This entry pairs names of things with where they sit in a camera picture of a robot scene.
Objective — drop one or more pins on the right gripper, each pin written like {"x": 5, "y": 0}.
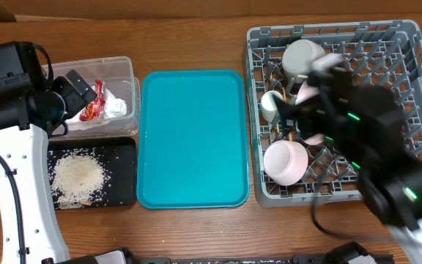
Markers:
{"x": 306, "y": 114}

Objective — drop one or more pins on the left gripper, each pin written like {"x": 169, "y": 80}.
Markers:
{"x": 77, "y": 100}

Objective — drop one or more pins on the red snack wrapper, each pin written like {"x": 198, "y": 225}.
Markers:
{"x": 94, "y": 109}

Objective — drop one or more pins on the white napkin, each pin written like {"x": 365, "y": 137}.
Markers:
{"x": 114, "y": 107}

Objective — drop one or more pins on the wooden chopstick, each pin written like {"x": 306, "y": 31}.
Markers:
{"x": 290, "y": 126}
{"x": 275, "y": 119}

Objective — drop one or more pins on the grey bowl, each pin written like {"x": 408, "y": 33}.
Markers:
{"x": 297, "y": 58}

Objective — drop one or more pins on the cream paper cup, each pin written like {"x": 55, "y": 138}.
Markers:
{"x": 268, "y": 106}

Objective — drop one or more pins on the pink bowl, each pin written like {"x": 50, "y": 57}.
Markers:
{"x": 285, "y": 162}

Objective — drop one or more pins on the white rice pile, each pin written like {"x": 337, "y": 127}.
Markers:
{"x": 77, "y": 178}

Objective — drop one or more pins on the pink plate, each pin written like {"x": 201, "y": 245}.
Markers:
{"x": 305, "y": 92}

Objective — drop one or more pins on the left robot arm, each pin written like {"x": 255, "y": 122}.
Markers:
{"x": 29, "y": 114}

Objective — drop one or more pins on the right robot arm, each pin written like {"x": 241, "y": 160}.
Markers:
{"x": 363, "y": 123}

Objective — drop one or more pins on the grey dishwasher rack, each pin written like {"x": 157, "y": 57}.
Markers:
{"x": 387, "y": 53}

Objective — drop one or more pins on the clear plastic bin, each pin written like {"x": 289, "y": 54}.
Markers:
{"x": 117, "y": 75}

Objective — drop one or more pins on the black plastic tray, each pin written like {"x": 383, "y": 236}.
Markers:
{"x": 119, "y": 157}

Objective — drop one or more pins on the teal serving tray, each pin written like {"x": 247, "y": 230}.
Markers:
{"x": 192, "y": 140}

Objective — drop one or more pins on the cardboard box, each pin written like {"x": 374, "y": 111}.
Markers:
{"x": 126, "y": 9}

